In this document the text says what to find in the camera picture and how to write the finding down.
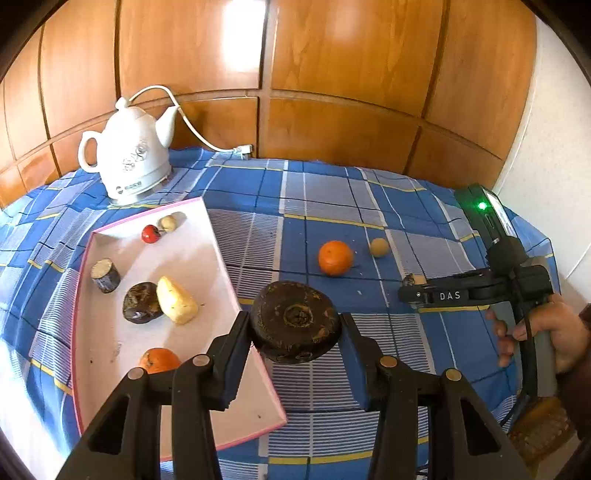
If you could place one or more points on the small orange tangerine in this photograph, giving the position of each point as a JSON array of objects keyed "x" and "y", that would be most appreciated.
[{"x": 159, "y": 361}]

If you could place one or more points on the yellow peeled chunk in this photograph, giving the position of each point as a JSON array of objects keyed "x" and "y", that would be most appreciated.
[{"x": 178, "y": 302}]

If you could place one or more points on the blue plaid tablecloth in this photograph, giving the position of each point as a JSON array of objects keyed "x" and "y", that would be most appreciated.
[{"x": 323, "y": 207}]

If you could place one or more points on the brown wicker stool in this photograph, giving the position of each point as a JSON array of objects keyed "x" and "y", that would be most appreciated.
[{"x": 540, "y": 429}]

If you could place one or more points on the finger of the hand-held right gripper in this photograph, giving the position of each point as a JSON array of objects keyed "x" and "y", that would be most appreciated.
[{"x": 415, "y": 295}]

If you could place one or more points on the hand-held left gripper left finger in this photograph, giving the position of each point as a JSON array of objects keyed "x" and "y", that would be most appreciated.
[{"x": 228, "y": 378}]

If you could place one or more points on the small tan ball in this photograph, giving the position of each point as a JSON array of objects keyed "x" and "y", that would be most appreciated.
[
  {"x": 378, "y": 247},
  {"x": 168, "y": 223}
]

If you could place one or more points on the dark brown round beet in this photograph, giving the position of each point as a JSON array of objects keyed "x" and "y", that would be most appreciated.
[{"x": 295, "y": 318}]

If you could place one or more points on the pink-rimmed white tray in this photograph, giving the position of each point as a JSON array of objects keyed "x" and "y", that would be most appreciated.
[{"x": 194, "y": 258}]

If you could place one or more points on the dark cylinder piece tan top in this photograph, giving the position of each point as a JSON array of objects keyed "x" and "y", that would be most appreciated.
[{"x": 107, "y": 279}]

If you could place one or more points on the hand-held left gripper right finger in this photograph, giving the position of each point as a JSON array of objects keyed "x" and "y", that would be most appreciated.
[{"x": 364, "y": 383}]

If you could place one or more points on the person's right forearm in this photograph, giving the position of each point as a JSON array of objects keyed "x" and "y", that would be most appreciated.
[{"x": 582, "y": 369}]

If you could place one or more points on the large orange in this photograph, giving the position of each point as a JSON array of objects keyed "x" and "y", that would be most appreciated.
[{"x": 335, "y": 258}]

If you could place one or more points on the glossy dark brown lump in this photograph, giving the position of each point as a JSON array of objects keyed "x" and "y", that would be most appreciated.
[{"x": 138, "y": 302}]

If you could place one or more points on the white ceramic electric kettle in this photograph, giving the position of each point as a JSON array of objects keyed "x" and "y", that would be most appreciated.
[{"x": 134, "y": 157}]

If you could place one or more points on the person's right hand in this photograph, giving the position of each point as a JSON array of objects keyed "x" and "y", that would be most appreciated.
[{"x": 559, "y": 332}]

